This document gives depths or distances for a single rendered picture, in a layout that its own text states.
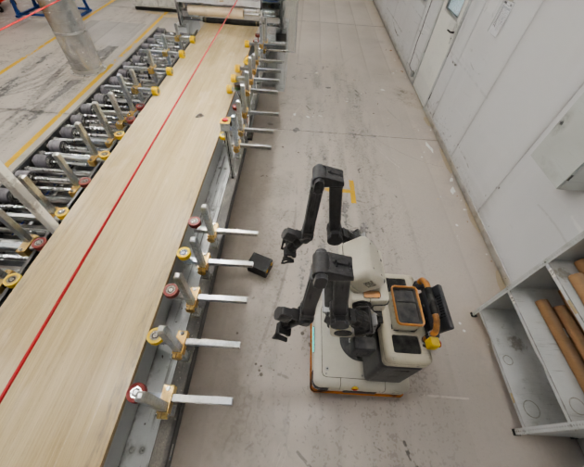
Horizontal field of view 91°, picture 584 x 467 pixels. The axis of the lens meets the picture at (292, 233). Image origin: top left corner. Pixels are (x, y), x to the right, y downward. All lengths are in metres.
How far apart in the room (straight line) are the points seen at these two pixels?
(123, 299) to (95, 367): 0.34
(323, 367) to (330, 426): 0.43
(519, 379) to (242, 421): 2.03
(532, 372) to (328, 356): 1.56
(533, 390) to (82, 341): 2.90
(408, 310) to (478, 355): 1.30
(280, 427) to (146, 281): 1.34
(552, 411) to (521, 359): 0.35
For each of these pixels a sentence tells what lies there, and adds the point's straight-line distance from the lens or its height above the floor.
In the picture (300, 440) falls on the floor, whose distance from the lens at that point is 2.37.
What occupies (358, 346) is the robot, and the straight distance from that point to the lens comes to 1.74.
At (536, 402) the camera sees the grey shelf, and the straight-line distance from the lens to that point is 2.90.
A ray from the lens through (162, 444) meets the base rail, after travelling 1.74.
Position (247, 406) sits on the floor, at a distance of 2.39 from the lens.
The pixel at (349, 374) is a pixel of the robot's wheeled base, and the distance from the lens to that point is 2.19.
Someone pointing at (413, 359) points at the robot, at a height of 0.81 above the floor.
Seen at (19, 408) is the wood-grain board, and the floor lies 0.90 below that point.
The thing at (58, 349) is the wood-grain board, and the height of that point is 0.90.
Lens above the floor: 2.36
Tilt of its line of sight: 52 degrees down
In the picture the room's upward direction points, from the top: 5 degrees clockwise
